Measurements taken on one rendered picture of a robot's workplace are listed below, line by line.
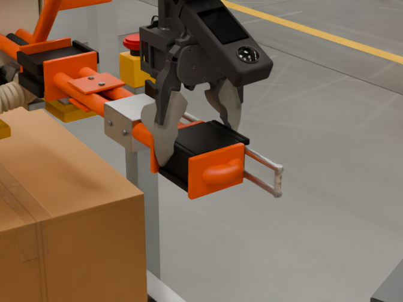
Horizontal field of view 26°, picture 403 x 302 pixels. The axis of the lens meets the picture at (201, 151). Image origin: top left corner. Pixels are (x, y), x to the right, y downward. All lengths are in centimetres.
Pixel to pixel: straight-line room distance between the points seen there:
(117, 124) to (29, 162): 57
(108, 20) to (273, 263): 198
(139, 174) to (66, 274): 68
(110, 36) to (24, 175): 311
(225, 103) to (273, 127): 325
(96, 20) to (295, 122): 116
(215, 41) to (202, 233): 242
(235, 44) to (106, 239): 67
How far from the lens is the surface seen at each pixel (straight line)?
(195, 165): 95
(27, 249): 146
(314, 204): 355
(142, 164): 214
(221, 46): 91
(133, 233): 154
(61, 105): 144
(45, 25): 128
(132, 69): 204
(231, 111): 102
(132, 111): 109
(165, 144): 97
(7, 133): 138
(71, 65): 124
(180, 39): 95
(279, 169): 95
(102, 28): 464
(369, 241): 332
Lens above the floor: 163
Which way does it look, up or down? 24 degrees down
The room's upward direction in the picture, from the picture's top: straight up
